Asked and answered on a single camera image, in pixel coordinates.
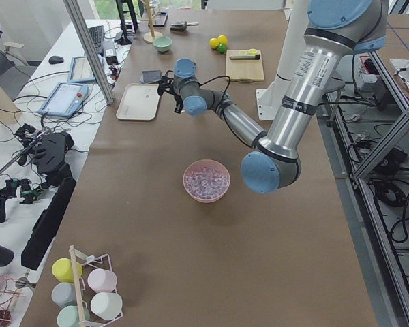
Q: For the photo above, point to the grey folded cloth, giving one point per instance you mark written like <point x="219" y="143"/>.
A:
<point x="150" y="76"/>

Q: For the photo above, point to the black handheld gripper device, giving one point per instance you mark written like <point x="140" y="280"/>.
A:
<point x="48" y="150"/>

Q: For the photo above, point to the wooden cutting board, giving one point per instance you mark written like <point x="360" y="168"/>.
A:
<point x="244" y="70"/>

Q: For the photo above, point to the mint green cup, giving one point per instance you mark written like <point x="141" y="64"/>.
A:
<point x="68" y="317"/>

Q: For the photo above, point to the cream rabbit tray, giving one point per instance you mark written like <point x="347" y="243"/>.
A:
<point x="139" y="102"/>

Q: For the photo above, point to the rear teach pendant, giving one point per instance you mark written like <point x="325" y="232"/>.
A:
<point x="80" y="71"/>

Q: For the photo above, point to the lower yellow lemon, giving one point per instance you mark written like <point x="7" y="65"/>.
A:
<point x="213" y="43"/>

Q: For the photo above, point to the pile of ice cubes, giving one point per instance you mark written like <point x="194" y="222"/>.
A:
<point x="207" y="180"/>

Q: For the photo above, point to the grey blue cup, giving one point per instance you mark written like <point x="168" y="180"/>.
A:
<point x="63" y="295"/>

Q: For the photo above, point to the green lime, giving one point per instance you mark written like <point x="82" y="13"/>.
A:
<point x="222" y="48"/>

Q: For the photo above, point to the pink cup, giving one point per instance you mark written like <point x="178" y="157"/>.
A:
<point x="102" y="280"/>

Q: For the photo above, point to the steel muddler black tip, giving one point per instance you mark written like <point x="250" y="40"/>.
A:
<point x="236" y="57"/>

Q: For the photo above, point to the pink bowl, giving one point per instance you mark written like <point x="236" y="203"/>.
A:
<point x="207" y="190"/>

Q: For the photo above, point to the teach pendant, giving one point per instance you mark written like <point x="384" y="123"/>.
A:
<point x="65" y="100"/>
<point x="80" y="71"/>

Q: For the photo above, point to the black keyboard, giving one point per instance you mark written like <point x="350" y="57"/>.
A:
<point x="97" y="35"/>

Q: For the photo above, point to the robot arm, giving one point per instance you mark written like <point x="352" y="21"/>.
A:
<point x="334" y="29"/>

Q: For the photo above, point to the black flat box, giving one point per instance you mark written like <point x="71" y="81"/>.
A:
<point x="159" y="19"/>

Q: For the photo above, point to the white cup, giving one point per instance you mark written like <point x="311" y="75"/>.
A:
<point x="106" y="305"/>

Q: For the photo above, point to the upper yellow lemon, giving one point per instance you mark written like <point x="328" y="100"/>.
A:
<point x="222" y="39"/>

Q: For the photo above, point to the front teach pendant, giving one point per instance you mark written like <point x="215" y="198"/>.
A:
<point x="65" y="100"/>

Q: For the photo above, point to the steel ice scoop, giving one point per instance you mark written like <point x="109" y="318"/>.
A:
<point x="182" y="26"/>

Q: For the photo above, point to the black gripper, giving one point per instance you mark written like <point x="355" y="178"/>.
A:
<point x="178" y="102"/>

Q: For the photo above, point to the mint green bowl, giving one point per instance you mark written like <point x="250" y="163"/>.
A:
<point x="162" y="44"/>

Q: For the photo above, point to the yellow lemon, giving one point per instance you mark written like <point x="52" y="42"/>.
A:
<point x="222" y="39"/>
<point x="213" y="43"/>

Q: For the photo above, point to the wooden stand with round base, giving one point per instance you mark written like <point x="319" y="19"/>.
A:
<point x="153" y="34"/>

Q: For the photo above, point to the yellow cup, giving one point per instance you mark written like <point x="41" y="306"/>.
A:
<point x="62" y="270"/>

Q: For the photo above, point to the white wire cup rack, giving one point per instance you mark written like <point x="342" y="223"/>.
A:
<point x="82" y="265"/>

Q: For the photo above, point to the black computer mouse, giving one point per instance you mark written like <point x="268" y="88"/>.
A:
<point x="53" y="60"/>

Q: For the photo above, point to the aluminium frame post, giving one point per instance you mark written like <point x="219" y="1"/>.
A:
<point x="80" y="26"/>

